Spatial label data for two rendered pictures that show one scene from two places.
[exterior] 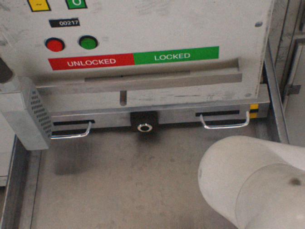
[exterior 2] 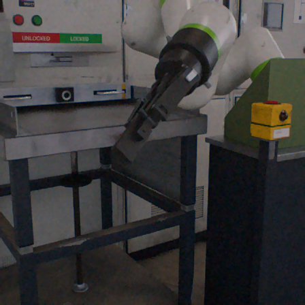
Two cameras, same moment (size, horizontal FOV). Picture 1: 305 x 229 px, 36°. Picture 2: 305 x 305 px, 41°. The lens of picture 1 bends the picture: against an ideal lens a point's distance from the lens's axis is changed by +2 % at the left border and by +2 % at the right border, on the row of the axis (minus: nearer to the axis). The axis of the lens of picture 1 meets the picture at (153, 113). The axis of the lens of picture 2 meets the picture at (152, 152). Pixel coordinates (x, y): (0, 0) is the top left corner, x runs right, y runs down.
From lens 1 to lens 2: 125 cm
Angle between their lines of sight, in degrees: 52
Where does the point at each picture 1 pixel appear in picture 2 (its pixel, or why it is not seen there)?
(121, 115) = (50, 90)
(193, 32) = (89, 22)
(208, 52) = (97, 37)
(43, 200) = not seen: hidden behind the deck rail
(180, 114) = (84, 92)
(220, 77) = (107, 46)
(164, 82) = (79, 45)
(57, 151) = not seen: hidden behind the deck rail
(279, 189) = not seen: outside the picture
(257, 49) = (118, 39)
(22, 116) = (8, 38)
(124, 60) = (54, 39)
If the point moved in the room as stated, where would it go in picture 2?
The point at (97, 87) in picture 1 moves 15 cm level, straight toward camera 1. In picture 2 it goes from (43, 46) to (73, 46)
